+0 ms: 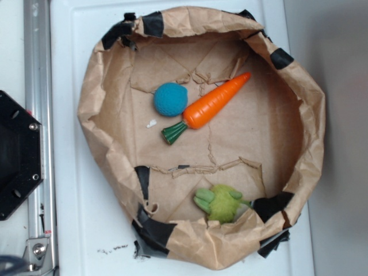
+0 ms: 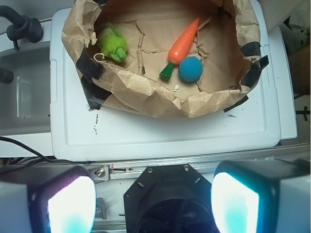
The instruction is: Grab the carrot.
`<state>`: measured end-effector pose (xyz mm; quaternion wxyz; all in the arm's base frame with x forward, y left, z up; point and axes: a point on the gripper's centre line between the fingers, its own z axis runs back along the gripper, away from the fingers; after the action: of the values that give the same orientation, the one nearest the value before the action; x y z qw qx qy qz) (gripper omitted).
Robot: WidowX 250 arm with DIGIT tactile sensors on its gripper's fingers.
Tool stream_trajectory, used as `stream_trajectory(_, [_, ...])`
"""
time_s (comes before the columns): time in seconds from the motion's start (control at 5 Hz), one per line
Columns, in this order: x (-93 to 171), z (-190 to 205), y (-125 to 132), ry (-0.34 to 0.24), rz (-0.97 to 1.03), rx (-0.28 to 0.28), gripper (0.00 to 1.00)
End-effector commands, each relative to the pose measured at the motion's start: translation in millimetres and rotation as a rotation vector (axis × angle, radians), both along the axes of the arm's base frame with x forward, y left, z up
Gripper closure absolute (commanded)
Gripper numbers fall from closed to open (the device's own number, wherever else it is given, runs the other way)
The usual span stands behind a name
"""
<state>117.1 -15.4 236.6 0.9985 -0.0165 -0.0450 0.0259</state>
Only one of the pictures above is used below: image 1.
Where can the blue knitted ball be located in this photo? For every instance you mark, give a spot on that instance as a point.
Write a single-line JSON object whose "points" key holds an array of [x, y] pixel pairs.
{"points": [[170, 99]]}

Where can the brown paper bag basin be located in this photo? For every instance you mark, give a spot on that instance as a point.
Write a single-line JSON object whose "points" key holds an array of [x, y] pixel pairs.
{"points": [[267, 142]]}

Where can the orange plastic toy carrot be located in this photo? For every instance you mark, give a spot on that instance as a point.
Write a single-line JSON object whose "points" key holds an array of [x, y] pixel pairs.
{"points": [[200, 112]]}

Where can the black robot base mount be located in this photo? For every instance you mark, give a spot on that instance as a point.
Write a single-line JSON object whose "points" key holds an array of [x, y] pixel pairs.
{"points": [[21, 169]]}

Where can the aluminium extrusion rail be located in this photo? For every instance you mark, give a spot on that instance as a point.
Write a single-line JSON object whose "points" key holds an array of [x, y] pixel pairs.
{"points": [[38, 99]]}

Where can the small white crumb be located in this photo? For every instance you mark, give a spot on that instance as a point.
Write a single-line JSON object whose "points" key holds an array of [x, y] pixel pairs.
{"points": [[151, 124]]}

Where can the metal corner bracket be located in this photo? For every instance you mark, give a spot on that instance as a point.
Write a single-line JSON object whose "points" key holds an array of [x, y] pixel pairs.
{"points": [[38, 256]]}

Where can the green fuzzy plush toy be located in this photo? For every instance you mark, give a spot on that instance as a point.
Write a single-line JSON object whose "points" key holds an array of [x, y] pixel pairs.
{"points": [[221, 203]]}

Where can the white plastic tray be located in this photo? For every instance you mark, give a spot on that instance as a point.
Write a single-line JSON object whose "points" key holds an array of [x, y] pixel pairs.
{"points": [[94, 235]]}

